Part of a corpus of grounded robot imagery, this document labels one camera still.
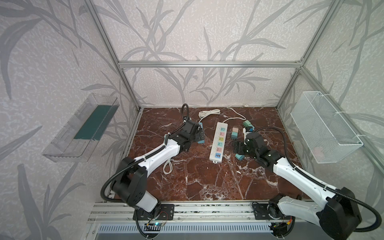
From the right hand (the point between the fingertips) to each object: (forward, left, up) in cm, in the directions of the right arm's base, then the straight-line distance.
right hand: (237, 140), depth 84 cm
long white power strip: (+5, +10, -12) cm, 16 cm away
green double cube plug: (+22, -13, -13) cm, 29 cm away
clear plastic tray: (-12, +75, +17) cm, 78 cm away
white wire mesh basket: (-11, -33, +19) cm, 40 cm away
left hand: (+7, +23, +1) cm, 24 cm away
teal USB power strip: (+7, +20, -13) cm, 25 cm away
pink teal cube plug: (+12, -2, -13) cm, 18 cm away
